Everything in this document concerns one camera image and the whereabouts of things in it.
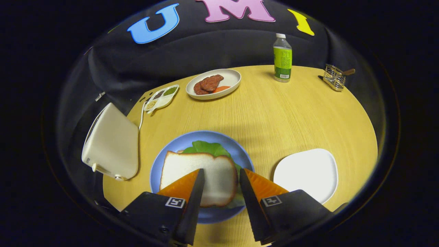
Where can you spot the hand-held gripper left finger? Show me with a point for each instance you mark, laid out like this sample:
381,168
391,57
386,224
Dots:
154,212

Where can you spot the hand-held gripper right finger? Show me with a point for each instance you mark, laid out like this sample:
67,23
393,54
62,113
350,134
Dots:
291,209

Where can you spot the plain white bread slice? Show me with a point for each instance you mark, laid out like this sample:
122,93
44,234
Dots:
216,175

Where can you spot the green lettuce leaf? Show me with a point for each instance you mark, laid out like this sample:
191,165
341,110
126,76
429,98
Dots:
205,148

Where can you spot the white square plate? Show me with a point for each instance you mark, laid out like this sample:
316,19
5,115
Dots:
305,175

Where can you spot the blue round plate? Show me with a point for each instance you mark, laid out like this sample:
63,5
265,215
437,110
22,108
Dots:
171,144

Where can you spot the white toaster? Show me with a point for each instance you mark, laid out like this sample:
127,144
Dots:
111,144

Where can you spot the yellow beans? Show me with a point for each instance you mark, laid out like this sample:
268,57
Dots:
151,104

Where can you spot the white divided seasoning tray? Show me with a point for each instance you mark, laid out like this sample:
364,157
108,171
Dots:
163,101

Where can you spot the dark beans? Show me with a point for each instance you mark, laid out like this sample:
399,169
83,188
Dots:
158,94

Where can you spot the green beans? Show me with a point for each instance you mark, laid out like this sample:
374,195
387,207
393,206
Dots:
170,91

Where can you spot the white cloth clip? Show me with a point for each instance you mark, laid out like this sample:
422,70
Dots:
100,96

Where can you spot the brown meat patty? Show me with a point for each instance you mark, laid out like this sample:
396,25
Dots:
198,89
212,82

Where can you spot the red tomato slice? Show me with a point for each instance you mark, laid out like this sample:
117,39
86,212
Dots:
221,89

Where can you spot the cream oval plate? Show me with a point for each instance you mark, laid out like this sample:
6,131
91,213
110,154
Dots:
231,80

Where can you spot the green label plastic bottle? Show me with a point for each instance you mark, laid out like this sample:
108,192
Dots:
282,58

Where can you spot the black backdrop cloth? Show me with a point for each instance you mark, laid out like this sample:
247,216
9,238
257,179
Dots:
205,48

